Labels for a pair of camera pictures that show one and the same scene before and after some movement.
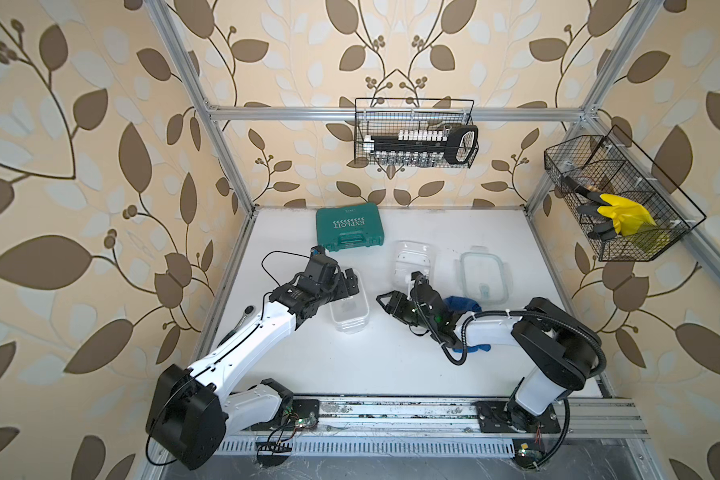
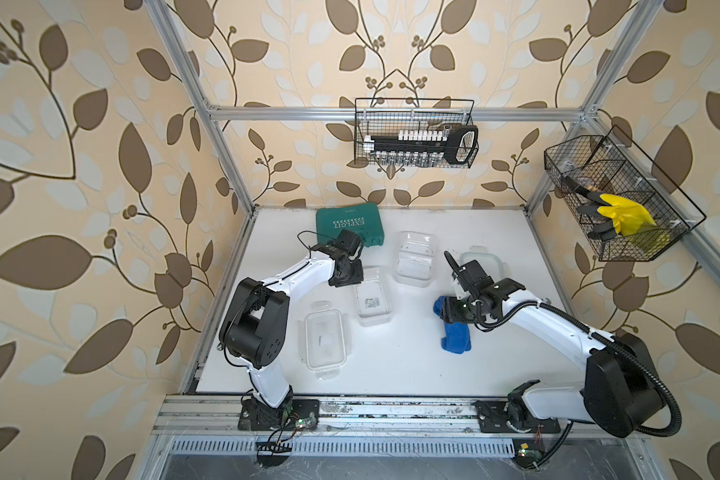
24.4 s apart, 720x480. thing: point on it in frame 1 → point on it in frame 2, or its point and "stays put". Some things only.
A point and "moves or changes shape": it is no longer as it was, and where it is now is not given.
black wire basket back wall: (389, 116) stays put
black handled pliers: (604, 229) stays put
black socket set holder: (426, 148) stays put
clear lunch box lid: (483, 276) stays put
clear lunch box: (351, 314) moves or changes shape
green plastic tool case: (349, 227) stays put
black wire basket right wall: (629, 210) stays put
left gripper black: (342, 290) → (358, 276)
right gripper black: (395, 304) → (449, 310)
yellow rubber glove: (626, 214) stays put
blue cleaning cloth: (465, 304) moves or changes shape
